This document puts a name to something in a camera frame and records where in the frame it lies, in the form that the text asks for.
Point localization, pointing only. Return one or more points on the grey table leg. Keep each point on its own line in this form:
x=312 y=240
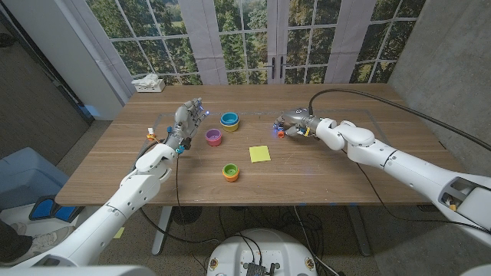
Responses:
x=360 y=234

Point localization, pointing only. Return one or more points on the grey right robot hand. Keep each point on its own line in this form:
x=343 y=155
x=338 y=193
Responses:
x=299 y=119

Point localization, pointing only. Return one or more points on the teal stacking cup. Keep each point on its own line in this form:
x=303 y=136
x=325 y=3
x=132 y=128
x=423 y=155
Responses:
x=229 y=117

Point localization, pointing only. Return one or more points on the glue stick with orange cap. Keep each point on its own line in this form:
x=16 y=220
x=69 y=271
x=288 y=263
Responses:
x=281 y=133

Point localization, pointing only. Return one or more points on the dark blue stacking cup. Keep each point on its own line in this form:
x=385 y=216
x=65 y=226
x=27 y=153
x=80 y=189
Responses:
x=229 y=124

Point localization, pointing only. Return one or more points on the orange stacking cup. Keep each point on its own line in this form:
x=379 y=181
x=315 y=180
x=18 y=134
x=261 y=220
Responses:
x=231 y=178

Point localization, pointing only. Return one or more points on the white tissue box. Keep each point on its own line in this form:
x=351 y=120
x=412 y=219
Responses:
x=153 y=88

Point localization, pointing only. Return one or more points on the black round disc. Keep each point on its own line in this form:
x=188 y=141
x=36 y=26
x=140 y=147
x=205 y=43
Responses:
x=186 y=214

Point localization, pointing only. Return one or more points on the white tissue paper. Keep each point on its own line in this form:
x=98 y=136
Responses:
x=145 y=79

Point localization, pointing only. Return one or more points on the person's light sneaker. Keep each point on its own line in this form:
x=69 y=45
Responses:
x=50 y=239

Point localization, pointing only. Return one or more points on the yellow sticky note pad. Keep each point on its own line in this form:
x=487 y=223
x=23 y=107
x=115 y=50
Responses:
x=259 y=154

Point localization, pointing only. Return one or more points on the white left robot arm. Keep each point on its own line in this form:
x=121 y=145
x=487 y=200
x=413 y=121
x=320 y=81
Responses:
x=99 y=226

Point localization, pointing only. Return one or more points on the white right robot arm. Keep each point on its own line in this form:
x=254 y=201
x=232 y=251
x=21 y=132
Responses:
x=406 y=165

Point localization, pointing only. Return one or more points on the yellow stacking cup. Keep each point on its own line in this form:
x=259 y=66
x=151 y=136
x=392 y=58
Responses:
x=230 y=129

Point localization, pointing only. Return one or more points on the person's dark trouser leg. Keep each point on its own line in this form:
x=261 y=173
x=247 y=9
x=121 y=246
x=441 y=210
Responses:
x=13 y=241

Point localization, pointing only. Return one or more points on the yellow paper note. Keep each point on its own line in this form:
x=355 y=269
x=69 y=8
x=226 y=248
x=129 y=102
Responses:
x=120 y=232

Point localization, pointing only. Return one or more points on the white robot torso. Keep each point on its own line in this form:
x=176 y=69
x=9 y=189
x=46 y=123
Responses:
x=264 y=249

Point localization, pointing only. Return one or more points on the blue and black pad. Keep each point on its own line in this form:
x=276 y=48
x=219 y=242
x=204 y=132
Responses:
x=46 y=209

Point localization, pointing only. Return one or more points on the white table leg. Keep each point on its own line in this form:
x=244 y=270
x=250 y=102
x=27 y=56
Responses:
x=161 y=234

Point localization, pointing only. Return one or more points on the purple stacking cup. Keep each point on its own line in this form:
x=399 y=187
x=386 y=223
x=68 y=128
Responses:
x=213 y=134

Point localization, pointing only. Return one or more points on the grey-blue upholstered seat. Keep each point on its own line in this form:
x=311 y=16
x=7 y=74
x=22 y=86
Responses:
x=27 y=176

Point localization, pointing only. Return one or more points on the printed window backdrop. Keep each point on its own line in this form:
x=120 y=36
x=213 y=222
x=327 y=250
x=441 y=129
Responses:
x=245 y=38

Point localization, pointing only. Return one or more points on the small orange cap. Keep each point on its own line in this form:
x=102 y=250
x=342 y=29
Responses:
x=151 y=137

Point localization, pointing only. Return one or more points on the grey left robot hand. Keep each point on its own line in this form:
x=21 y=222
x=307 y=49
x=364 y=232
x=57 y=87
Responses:
x=186 y=122

